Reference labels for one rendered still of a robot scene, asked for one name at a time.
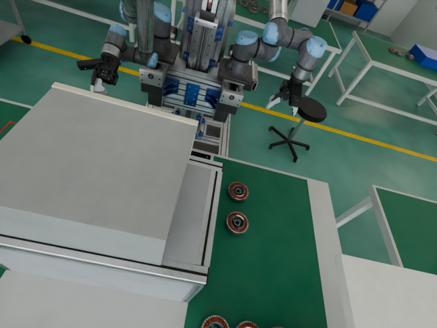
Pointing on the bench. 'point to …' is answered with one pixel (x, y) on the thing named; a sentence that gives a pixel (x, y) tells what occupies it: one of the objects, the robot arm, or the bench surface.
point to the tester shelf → (190, 237)
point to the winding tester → (94, 174)
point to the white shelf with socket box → (385, 295)
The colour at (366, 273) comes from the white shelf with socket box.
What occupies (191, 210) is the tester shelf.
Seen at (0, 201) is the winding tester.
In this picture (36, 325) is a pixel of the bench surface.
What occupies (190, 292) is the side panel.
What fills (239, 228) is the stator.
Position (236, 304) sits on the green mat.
